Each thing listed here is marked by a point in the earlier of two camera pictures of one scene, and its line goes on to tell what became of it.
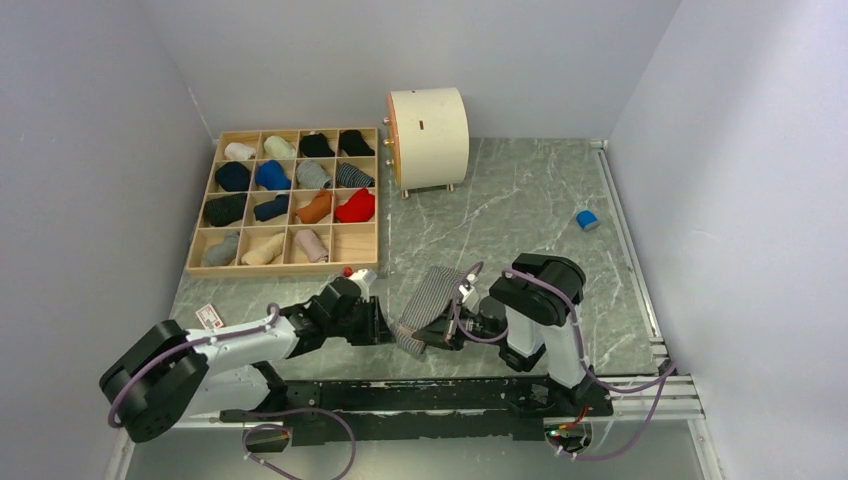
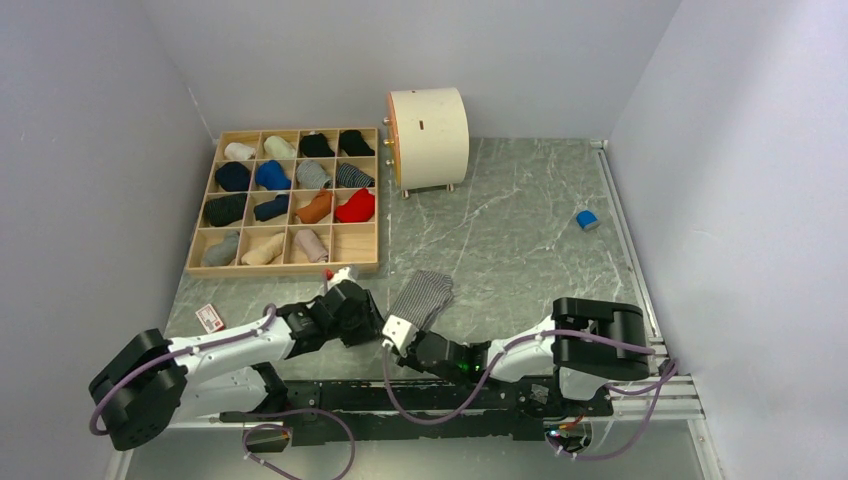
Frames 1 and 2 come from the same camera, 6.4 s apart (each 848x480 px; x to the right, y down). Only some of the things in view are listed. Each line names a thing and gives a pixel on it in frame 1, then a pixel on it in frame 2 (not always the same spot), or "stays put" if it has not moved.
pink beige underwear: [312, 245] stays put
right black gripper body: [472, 327] to [409, 360]
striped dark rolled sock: [349, 176] stays put
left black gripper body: [356, 326] stays put
